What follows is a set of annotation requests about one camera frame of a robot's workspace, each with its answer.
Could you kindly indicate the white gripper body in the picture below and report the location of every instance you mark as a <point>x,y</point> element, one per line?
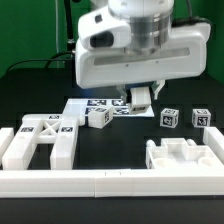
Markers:
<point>183,55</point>

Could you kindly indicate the white chair seat plate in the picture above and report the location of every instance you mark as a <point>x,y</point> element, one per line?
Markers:
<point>178,153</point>

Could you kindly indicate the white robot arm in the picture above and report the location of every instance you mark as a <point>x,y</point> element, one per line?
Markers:
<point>135,41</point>

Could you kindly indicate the white tagged chair nut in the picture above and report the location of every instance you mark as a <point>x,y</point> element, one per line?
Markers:
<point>169,118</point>

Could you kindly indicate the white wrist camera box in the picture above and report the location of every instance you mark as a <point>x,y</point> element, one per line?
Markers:
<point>99,29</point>

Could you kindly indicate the white chair back frame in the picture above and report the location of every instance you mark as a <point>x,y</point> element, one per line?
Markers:
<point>17,148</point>

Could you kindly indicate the white U-shaped fence frame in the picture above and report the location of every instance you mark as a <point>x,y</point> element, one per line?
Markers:
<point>119,183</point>

